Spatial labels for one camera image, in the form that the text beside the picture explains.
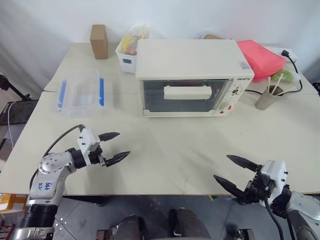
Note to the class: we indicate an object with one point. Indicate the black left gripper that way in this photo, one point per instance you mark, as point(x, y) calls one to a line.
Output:
point(96, 157)

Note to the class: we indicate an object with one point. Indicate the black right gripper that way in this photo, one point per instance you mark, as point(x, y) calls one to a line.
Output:
point(257, 190)

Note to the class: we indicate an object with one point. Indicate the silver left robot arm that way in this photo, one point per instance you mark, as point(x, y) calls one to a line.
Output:
point(51, 162)

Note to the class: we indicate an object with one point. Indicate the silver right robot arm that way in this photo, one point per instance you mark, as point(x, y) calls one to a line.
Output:
point(306, 203)

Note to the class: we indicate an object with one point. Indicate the cream toaster oven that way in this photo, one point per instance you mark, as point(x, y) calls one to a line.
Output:
point(187, 57)

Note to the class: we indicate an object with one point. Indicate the clear plastic box blue clips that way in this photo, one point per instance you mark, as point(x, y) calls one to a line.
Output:
point(81, 97)

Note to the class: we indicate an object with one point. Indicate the dark rounded shape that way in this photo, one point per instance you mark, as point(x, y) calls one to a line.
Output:
point(130, 228)
point(190, 225)

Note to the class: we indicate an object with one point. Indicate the grey cup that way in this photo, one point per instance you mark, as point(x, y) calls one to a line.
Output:
point(266, 101)

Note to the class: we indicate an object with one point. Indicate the white plastic bin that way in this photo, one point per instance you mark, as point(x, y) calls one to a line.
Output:
point(127, 61)

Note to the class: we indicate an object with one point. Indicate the wooden stick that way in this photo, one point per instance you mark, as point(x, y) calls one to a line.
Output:
point(278, 81)
point(287, 90)
point(269, 83)

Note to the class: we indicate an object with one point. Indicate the black mesh panel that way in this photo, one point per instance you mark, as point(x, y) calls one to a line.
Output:
point(17, 110)

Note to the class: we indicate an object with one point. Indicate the brown cardboard box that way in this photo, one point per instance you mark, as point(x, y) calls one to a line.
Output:
point(99, 42)

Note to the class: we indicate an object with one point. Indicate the green round toy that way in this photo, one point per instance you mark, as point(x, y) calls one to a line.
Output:
point(285, 76)

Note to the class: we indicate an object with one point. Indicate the bag of colourful toys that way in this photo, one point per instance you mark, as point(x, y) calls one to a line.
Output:
point(133, 37)

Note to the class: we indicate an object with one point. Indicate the black tripod stand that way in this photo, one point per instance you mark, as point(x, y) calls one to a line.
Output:
point(13, 88)

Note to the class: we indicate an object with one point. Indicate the yellow crate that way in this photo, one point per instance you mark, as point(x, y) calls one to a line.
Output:
point(11, 201)

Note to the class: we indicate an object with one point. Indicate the white power strip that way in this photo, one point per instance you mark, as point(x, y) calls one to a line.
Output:
point(276, 51)

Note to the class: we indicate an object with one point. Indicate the black power plug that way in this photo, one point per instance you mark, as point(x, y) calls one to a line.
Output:
point(285, 53)

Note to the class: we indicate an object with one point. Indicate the flat brown cardboard piece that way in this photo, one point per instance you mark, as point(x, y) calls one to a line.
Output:
point(212, 36)

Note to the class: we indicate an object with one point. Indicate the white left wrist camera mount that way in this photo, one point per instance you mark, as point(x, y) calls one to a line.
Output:
point(86, 140)

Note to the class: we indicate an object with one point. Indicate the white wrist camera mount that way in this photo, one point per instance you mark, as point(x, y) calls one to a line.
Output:
point(86, 140)
point(275, 172)

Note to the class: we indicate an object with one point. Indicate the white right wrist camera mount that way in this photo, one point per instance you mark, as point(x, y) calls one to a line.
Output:
point(275, 172)

